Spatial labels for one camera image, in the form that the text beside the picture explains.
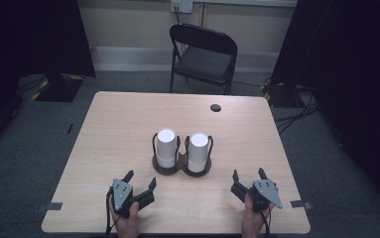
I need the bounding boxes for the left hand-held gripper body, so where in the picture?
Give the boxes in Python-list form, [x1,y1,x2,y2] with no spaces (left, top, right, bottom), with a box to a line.
[107,178,156,218]

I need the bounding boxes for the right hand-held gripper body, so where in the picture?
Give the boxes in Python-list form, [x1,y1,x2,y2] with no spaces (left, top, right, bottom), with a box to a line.
[230,178,284,213]

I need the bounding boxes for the brown wire cup holder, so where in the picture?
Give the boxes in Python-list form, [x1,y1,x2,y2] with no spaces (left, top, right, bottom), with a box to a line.
[151,132,214,178]

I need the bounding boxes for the stack of white paper cups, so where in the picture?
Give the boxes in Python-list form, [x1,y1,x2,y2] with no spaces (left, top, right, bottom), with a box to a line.
[156,128,178,170]
[187,132,210,174]

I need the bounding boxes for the person's left hand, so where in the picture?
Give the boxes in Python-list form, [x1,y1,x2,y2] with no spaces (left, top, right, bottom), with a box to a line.
[109,199,141,238]

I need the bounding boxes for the person's right hand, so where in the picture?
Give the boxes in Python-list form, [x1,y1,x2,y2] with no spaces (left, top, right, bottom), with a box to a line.
[241,193,276,238]

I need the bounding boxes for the grey tape strip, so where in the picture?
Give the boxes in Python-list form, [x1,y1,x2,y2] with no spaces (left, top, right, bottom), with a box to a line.
[290,199,314,211]
[36,201,63,213]

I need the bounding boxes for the black stand base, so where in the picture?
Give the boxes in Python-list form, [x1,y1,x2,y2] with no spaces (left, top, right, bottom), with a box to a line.
[31,72,85,103]
[262,81,307,109]

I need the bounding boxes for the black folding chair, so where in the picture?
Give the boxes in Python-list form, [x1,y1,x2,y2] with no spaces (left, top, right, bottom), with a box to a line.
[169,23,239,96]

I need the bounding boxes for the black curtain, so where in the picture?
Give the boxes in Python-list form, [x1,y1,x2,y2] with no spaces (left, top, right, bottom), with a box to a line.
[0,0,96,157]
[270,0,380,221]

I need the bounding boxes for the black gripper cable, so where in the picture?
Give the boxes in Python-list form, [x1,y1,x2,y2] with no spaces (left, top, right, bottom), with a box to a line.
[104,186,113,238]
[260,210,272,238]

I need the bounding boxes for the black floor cables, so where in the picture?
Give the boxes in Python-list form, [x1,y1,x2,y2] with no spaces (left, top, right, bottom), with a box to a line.
[274,86,320,135]

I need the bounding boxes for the white wall outlet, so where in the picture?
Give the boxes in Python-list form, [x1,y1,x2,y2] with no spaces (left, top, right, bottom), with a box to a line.
[170,0,194,15]

